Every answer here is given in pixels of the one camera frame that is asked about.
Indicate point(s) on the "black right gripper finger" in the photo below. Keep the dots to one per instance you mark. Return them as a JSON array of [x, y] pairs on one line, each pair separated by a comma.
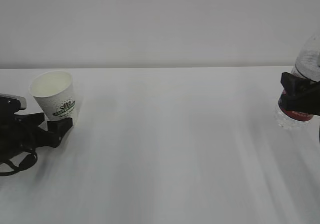
[[300, 94]]

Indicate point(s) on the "white paper coffee cup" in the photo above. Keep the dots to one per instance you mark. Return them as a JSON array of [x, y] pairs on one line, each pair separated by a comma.
[[54, 93]]

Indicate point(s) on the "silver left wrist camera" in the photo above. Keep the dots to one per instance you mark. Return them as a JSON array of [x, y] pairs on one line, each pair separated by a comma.
[[12, 102]]

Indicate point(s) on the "clear red-label water bottle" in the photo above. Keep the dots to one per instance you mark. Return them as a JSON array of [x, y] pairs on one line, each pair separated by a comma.
[[307, 65]]

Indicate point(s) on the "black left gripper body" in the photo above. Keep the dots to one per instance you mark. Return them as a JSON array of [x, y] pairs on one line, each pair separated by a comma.
[[16, 138]]

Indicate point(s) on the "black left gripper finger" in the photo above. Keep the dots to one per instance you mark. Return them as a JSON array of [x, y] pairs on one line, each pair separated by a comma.
[[35, 119], [56, 130]]

